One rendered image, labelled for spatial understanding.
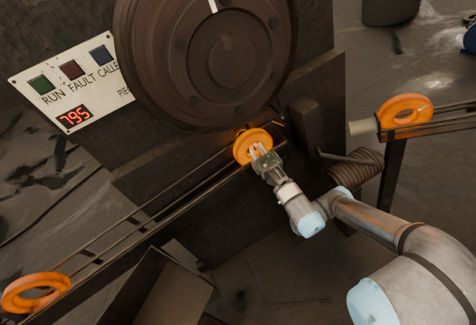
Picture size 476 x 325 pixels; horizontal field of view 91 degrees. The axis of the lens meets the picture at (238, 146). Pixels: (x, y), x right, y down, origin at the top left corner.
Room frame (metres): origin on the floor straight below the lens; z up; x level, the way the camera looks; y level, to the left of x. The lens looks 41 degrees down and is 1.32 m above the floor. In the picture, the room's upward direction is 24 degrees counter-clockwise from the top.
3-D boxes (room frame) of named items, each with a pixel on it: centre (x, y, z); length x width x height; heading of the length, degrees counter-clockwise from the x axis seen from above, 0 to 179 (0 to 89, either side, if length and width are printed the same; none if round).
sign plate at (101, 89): (0.68, 0.30, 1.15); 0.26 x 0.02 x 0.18; 99
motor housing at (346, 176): (0.54, -0.40, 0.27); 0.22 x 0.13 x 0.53; 99
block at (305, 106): (0.67, -0.28, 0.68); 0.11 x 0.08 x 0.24; 9
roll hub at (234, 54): (0.53, -0.06, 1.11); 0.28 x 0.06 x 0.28; 99
